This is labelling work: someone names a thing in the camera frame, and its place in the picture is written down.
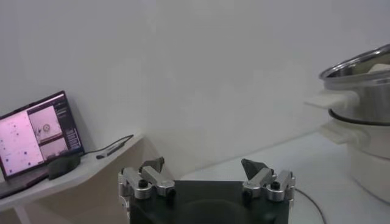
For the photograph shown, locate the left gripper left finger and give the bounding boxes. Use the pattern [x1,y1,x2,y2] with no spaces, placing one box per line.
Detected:
[118,156,177,201]

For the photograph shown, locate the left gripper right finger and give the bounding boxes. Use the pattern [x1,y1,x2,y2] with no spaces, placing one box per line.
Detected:
[240,158,296,203]

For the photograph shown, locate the white side table with mouse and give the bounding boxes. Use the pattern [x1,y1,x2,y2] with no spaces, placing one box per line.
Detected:
[0,132,171,224]

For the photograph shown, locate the black laptop with dark screen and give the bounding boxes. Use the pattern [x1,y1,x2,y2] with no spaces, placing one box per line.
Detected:
[0,90,85,200]

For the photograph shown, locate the stainless steel steamer basket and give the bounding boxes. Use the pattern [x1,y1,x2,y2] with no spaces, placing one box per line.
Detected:
[304,43,390,126]

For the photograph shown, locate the black computer mouse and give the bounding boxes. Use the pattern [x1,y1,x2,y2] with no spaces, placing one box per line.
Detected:
[47,153,82,180]

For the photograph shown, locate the white steamed baozi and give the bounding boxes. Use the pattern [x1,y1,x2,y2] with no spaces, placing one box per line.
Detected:
[367,63,390,74]

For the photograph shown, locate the grey usb hub with cable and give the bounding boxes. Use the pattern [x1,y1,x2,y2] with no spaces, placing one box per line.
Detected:
[80,134,135,160]

